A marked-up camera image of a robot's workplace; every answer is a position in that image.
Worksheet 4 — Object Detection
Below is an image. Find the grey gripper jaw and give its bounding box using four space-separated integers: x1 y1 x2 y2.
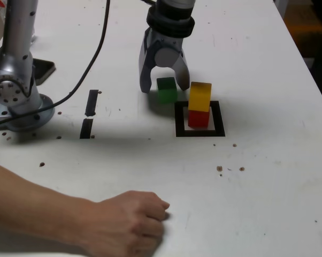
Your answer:
155 47 191 91

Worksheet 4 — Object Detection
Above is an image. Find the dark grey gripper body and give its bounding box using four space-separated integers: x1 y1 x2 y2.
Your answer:
150 28 184 54

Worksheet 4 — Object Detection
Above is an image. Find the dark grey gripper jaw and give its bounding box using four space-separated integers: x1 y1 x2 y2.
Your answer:
138 27 161 94

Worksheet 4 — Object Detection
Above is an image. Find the green cube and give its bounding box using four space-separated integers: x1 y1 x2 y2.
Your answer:
156 77 178 105

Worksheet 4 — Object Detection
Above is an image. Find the yellow cube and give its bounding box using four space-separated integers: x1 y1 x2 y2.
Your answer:
188 81 212 112

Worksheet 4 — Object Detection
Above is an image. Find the red cube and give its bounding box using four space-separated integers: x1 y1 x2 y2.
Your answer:
188 109 210 129

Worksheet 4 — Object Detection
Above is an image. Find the black tape square outline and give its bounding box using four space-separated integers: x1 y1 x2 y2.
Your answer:
174 100 226 138

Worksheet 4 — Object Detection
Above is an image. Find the person's hand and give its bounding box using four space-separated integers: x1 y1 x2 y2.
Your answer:
88 190 171 257

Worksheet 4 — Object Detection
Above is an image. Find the black tape strip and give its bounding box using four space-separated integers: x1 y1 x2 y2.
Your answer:
79 89 99 139

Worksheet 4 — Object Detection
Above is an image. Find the dark flat tray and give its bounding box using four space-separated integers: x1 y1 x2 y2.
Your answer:
32 58 56 86

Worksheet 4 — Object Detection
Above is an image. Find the black cable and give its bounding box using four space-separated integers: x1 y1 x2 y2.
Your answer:
0 0 158 128

